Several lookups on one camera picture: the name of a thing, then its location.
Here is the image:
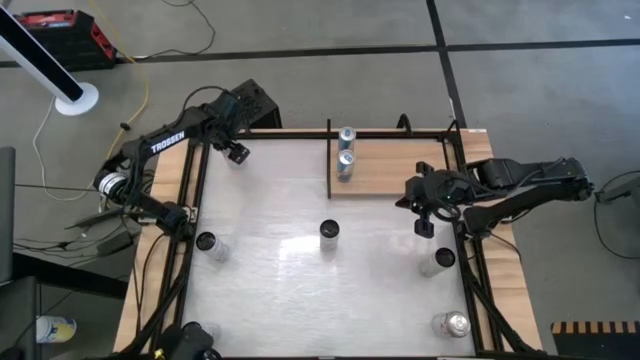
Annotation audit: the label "red black toolbox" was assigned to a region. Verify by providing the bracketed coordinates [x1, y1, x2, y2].
[13, 9, 119, 71]

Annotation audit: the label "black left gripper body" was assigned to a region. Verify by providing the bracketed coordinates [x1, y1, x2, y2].
[206, 111, 242, 149]

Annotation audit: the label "black looped floor cable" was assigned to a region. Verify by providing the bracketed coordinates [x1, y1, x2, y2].
[132, 0, 217, 61]

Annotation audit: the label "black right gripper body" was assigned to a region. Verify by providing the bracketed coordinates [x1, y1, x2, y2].
[404, 161, 472, 223]

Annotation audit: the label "black power strip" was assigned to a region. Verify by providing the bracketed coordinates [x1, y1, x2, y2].
[64, 208, 126, 231]

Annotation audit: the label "grey stand foot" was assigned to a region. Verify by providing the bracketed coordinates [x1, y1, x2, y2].
[594, 175, 640, 204]

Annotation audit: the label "grey monitor panel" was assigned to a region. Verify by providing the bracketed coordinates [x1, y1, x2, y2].
[0, 147, 16, 285]

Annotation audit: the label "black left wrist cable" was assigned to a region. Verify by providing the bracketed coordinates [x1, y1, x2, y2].
[181, 84, 227, 111]

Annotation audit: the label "yellow floor cable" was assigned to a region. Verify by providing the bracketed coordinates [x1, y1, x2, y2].
[87, 0, 151, 166]

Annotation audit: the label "blue silver beverage can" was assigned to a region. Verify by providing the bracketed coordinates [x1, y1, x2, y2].
[335, 148, 357, 184]
[337, 126, 358, 151]

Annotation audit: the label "wooden table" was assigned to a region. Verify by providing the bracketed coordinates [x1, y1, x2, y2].
[113, 127, 545, 354]

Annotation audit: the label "black power brick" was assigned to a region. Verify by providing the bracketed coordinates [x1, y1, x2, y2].
[97, 230, 134, 257]

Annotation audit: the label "tall white Celsius can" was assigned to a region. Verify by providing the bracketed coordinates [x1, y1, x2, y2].
[195, 230, 232, 264]
[201, 322, 223, 345]
[417, 246, 457, 279]
[318, 218, 341, 253]

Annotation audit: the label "white yellow can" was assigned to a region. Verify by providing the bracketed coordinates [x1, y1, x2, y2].
[35, 315, 78, 345]

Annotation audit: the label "black box wooden slats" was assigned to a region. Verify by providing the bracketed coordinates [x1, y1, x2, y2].
[549, 320, 640, 360]

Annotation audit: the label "wooden shelf board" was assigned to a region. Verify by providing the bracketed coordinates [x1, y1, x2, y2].
[329, 138, 455, 198]

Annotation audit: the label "white floor cable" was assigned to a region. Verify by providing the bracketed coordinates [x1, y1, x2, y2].
[31, 97, 109, 202]

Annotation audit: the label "black aluminium table frame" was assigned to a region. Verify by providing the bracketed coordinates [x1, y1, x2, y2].
[114, 128, 546, 360]

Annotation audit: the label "white black pole floor stand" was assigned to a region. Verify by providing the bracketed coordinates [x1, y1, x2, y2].
[0, 4, 100, 117]

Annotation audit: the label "black desk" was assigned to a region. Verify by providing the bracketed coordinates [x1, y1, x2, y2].
[0, 252, 129, 360]

